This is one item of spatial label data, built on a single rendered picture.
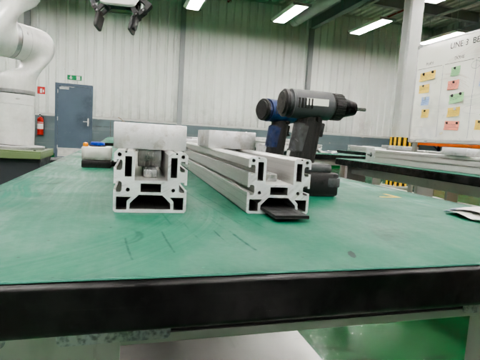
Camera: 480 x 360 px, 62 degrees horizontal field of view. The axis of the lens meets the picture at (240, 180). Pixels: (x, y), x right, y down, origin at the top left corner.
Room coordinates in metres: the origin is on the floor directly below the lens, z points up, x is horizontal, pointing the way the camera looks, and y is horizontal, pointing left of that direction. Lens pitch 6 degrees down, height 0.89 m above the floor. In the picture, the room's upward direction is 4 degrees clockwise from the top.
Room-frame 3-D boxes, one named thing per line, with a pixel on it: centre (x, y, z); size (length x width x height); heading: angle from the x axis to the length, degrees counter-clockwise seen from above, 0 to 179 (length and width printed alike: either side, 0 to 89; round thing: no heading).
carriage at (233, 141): (0.98, 0.04, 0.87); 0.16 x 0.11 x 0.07; 15
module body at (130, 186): (0.93, 0.23, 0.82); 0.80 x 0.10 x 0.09; 15
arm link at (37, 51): (1.42, 0.77, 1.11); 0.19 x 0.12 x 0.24; 150
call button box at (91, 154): (1.17, 0.42, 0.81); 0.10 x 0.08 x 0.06; 105
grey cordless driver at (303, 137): (0.86, -0.17, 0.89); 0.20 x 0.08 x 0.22; 106
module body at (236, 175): (0.98, 0.04, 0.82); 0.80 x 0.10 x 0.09; 15
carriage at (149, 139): (0.69, 0.16, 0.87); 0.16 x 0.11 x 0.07; 15
